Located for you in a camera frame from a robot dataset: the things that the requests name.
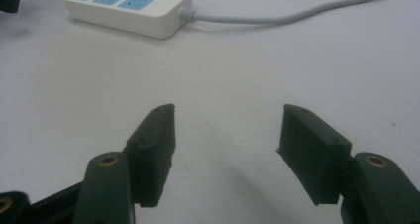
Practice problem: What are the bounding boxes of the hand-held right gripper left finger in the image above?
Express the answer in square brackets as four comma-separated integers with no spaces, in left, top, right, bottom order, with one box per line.
[71,103,176,224]

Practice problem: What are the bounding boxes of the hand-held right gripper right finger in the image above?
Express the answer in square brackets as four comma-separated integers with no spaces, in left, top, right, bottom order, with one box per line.
[276,103,420,224]

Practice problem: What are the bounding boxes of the grey power strip cable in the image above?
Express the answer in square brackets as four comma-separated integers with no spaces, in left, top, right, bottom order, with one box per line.
[178,0,395,26]

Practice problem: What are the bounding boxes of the white power strip blue sockets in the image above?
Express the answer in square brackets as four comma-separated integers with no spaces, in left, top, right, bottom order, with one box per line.
[61,0,193,40]

